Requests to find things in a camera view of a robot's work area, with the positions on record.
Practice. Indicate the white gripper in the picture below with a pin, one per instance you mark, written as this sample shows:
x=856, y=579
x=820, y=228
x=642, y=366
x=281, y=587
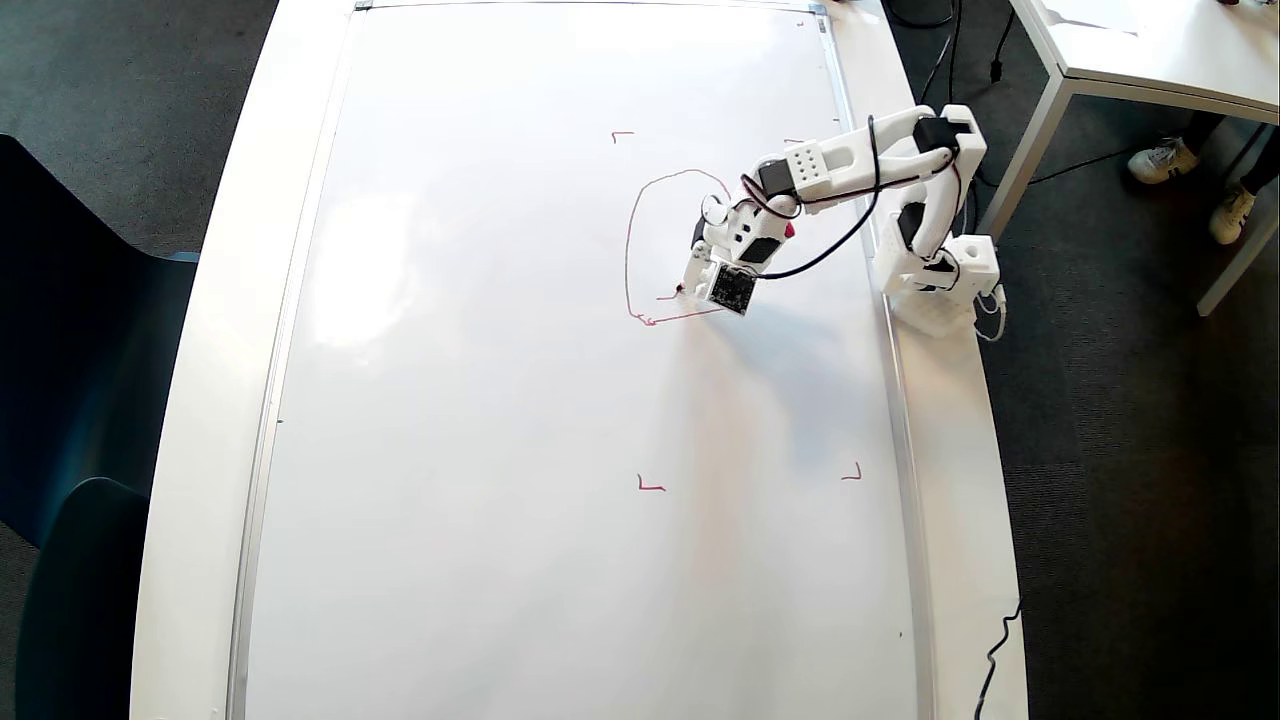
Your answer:
x=694, y=275

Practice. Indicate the red whiteboard marker pen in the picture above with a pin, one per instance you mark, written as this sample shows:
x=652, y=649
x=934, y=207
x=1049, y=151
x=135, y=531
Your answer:
x=789, y=230

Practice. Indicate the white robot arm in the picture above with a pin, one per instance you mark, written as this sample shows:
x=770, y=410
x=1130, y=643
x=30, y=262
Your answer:
x=830, y=165

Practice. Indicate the large white whiteboard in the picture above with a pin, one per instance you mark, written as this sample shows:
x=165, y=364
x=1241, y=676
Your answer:
x=500, y=450

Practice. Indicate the white sneaker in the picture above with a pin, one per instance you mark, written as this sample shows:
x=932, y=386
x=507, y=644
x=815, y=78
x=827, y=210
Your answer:
x=1160, y=162
x=1232, y=215

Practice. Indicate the dark trouser leg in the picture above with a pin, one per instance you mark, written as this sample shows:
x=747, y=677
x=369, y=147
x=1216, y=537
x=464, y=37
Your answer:
x=1265, y=160
x=1200, y=130

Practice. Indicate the white side table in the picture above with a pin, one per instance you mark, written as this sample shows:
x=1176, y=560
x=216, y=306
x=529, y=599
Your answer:
x=1180, y=50

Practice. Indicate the dark blue chair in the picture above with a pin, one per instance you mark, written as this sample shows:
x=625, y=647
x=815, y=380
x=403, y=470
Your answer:
x=70, y=400

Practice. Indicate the black wrist camera board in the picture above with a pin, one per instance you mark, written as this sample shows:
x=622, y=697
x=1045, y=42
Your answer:
x=732, y=288

